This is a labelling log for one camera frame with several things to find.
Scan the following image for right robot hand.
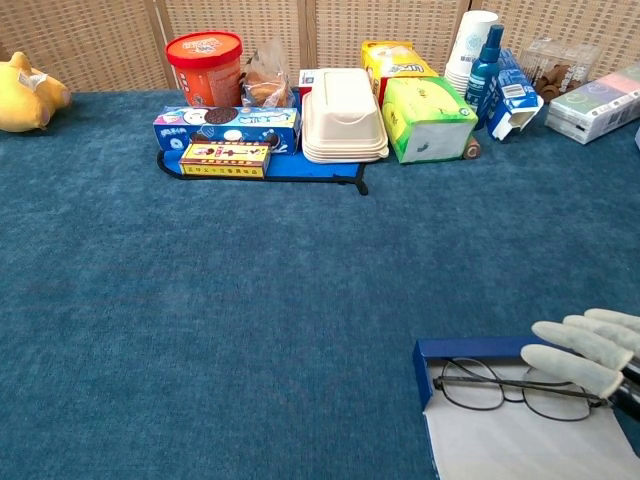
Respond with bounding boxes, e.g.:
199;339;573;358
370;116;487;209
519;308;640;424

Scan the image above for black wire-frame eyeglasses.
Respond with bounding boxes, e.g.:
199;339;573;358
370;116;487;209
432;357;609;422

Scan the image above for blue glasses case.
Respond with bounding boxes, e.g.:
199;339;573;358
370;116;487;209
412;336;640;480

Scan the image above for long multicolour tissue pack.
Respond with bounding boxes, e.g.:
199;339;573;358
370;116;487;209
543;62;640;146

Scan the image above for blue white carton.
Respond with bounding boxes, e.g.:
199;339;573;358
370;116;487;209
487;47;545;143

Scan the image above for clear box brown items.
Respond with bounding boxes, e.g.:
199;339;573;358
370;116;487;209
519;37;604;104

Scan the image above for green tissue pack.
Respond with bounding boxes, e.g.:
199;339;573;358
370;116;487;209
382;76;480;165

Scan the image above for blue spray bottle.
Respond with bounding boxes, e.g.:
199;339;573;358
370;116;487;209
464;23;506;131

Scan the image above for white plastic bottle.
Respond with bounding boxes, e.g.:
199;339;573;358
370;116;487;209
443;9;500;101

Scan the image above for blue pouch black trim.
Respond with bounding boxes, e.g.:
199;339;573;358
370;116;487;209
156;147;370;196

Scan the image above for beige lidded lunch box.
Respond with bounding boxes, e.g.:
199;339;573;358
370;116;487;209
301;67;390;165

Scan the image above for yellow snack box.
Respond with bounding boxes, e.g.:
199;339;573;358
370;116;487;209
360;39;440;109

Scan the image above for small white red box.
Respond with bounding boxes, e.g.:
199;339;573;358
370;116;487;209
298;68;321;109

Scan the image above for blue cookie box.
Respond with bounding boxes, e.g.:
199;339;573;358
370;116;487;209
152;104;303;157

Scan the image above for small yellow red box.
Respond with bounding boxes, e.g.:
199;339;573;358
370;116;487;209
178;141;272;180

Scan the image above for bagged brown pastry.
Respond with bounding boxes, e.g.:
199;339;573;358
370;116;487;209
240;37;296;109

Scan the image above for red snack tub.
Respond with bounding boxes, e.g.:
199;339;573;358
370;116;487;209
165;30;244;108

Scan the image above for wicker folding screen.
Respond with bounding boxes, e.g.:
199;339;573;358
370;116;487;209
0;0;640;94

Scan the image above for yellow plush toy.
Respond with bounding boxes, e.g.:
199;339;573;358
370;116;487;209
0;51;73;134

